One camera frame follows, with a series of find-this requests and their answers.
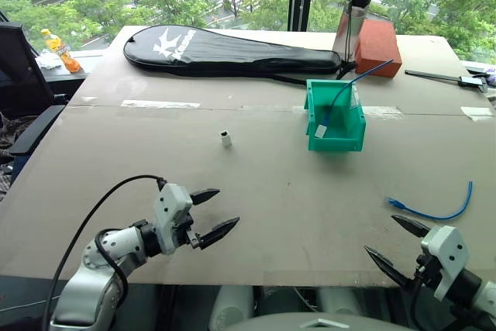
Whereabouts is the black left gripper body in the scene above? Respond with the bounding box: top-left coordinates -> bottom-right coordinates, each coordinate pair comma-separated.
173,206 -> 205,251

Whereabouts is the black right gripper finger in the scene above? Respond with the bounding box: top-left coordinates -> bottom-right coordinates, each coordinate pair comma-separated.
363,245 -> 415,290
390,214 -> 432,240

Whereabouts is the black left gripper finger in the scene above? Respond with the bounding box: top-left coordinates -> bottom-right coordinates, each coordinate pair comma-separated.
188,188 -> 222,206
198,216 -> 241,251

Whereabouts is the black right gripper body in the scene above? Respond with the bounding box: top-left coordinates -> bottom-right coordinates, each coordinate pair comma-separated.
412,251 -> 446,291

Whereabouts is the white rounded shape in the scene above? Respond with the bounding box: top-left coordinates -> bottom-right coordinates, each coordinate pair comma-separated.
208,285 -> 256,331
316,287 -> 363,317

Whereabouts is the long clear tape strip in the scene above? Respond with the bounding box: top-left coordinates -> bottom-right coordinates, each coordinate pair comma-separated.
120,99 -> 202,109

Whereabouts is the green plastic bin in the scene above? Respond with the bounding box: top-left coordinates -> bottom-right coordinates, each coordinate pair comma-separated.
302,78 -> 367,153

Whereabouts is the short clear tape strip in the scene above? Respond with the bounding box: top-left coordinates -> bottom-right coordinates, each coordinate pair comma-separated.
460,106 -> 494,121
363,105 -> 405,119

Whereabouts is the black racket cover bag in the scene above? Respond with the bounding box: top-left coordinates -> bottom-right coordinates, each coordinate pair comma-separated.
122,24 -> 356,86

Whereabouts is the black digital caliper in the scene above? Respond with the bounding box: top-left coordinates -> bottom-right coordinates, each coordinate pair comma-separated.
405,69 -> 489,94

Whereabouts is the red brick block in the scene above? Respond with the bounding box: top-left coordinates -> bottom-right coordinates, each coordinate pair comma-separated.
354,19 -> 402,79

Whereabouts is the orange drink bottle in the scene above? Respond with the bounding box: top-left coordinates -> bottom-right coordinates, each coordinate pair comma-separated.
40,28 -> 82,74

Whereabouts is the crumpled white paper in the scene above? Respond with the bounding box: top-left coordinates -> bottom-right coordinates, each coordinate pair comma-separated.
35,49 -> 65,71

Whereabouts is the clear bottle with black cap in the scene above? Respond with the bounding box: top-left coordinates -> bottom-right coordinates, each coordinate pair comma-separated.
332,0 -> 375,64

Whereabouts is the black office chair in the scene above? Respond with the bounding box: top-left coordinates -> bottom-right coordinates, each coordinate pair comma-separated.
0,20 -> 67,192

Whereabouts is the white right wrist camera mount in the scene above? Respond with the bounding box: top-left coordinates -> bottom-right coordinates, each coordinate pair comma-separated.
420,225 -> 471,302

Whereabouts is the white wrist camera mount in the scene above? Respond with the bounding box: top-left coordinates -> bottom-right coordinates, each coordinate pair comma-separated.
152,183 -> 194,256
420,225 -> 471,302

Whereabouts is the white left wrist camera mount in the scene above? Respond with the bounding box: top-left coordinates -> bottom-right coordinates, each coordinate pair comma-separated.
152,183 -> 194,256

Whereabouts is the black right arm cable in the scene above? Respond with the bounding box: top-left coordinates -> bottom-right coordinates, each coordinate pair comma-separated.
408,268 -> 430,331

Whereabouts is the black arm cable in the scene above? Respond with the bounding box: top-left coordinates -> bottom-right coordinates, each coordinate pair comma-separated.
41,174 -> 168,331
408,268 -> 430,331

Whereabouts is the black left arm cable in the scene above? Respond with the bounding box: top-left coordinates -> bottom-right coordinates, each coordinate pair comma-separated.
41,174 -> 168,331

